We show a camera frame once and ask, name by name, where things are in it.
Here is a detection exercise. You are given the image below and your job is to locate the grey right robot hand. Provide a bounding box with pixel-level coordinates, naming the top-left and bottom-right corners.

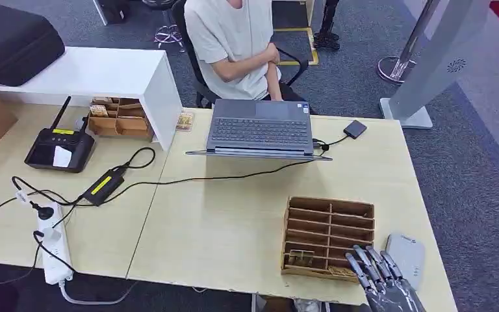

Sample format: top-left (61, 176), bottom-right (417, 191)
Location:
top-left (344, 244), bottom-right (426, 312)

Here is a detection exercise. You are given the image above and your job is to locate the grey card reader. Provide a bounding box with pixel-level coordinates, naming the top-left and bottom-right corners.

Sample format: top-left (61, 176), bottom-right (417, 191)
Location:
top-left (385, 233), bottom-right (426, 292)

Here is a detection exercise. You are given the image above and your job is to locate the flat card with print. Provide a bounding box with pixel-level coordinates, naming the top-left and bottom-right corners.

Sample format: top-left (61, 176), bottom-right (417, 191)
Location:
top-left (327, 266), bottom-right (358, 281)

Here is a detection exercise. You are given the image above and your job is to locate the wooden slotted card box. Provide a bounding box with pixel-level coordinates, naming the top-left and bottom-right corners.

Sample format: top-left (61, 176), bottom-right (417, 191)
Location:
top-left (280, 196), bottom-right (376, 285)

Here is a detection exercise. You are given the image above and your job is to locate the small black external drive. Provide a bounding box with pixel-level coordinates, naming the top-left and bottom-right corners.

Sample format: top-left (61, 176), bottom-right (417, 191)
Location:
top-left (343, 120), bottom-right (368, 140)

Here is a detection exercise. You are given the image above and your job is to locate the grey laptop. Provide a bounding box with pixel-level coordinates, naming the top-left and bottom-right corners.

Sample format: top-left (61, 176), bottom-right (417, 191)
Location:
top-left (185, 99), bottom-right (333, 163)

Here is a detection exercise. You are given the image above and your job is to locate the grey kiosk pillar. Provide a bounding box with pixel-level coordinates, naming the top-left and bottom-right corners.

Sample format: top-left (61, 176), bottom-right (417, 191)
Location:
top-left (379, 0), bottom-right (491, 130)

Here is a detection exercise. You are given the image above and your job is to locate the yellow floor tape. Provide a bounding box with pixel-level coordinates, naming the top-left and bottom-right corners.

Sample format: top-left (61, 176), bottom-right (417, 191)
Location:
top-left (273, 0), bottom-right (319, 67)

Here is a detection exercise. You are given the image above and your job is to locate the printed card on desk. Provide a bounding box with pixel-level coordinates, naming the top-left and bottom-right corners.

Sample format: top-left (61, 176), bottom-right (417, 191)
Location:
top-left (175, 112), bottom-right (195, 132)

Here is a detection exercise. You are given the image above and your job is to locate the person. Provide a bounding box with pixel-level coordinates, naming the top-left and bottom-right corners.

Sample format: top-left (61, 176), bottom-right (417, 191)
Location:
top-left (183, 0), bottom-right (309, 104)

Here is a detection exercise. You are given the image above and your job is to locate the black power adapter yellow label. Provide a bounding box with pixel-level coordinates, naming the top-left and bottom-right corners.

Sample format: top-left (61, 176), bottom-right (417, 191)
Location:
top-left (81, 166), bottom-right (126, 207)

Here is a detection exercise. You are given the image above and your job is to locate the black office chair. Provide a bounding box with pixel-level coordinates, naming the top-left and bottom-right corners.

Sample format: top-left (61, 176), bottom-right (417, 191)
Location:
top-left (171, 0), bottom-right (311, 109)

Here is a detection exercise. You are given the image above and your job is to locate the wooden box with compartments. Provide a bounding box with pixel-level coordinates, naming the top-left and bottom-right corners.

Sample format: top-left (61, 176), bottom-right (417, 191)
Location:
top-left (87, 96), bottom-right (155, 140)

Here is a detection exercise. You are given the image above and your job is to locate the white power strip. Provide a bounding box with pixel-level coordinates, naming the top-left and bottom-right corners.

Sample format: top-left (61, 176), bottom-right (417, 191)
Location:
top-left (36, 202), bottom-right (74, 287)

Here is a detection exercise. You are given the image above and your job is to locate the chrome chair base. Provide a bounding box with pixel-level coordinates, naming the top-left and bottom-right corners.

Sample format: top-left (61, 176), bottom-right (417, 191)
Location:
top-left (153, 24), bottom-right (186, 53)

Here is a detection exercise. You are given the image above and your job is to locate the white plug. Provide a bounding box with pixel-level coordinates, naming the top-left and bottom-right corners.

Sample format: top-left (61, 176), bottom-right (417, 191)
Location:
top-left (36, 226), bottom-right (61, 242)

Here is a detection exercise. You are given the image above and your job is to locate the black plug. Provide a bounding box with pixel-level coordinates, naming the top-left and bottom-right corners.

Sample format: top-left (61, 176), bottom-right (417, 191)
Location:
top-left (30, 201), bottom-right (55, 221)

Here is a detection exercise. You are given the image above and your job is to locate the black router with antenna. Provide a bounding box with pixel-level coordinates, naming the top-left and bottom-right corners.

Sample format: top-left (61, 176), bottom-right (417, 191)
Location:
top-left (23, 96), bottom-right (96, 174)

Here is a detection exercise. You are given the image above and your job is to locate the white desk shelf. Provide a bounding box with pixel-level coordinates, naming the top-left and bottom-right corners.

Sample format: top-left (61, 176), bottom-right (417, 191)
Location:
top-left (0, 46), bottom-right (184, 151)

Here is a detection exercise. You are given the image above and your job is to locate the black cabinet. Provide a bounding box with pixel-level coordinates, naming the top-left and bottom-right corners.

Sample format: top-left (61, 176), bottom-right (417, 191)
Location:
top-left (92, 0), bottom-right (131, 26)

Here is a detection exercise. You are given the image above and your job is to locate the black carrying case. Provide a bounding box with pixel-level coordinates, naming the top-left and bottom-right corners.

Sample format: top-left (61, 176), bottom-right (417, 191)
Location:
top-left (0, 2), bottom-right (66, 88)

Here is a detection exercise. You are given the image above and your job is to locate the black drive cable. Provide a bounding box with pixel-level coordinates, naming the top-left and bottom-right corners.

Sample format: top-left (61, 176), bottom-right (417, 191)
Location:
top-left (313, 135), bottom-right (349, 152)

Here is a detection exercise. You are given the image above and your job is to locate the black laptop power cable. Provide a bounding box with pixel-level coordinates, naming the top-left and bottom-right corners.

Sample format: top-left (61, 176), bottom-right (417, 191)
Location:
top-left (102, 158), bottom-right (324, 205)

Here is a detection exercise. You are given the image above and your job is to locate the chrome stanchion post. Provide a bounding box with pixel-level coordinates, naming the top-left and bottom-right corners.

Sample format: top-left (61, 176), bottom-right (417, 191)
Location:
top-left (376, 0), bottom-right (442, 86)

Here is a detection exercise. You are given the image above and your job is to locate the black looped cable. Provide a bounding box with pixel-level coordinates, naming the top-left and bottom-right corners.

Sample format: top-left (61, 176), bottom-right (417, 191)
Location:
top-left (122, 147), bottom-right (157, 171)

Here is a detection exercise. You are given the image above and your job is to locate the grey power strip cable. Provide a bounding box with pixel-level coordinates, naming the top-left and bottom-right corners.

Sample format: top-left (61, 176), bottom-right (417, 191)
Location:
top-left (58, 280), bottom-right (138, 307)

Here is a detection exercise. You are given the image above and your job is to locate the black mains cable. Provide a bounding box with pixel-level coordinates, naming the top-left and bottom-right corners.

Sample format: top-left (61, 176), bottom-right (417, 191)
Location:
top-left (10, 175), bottom-right (87, 209)

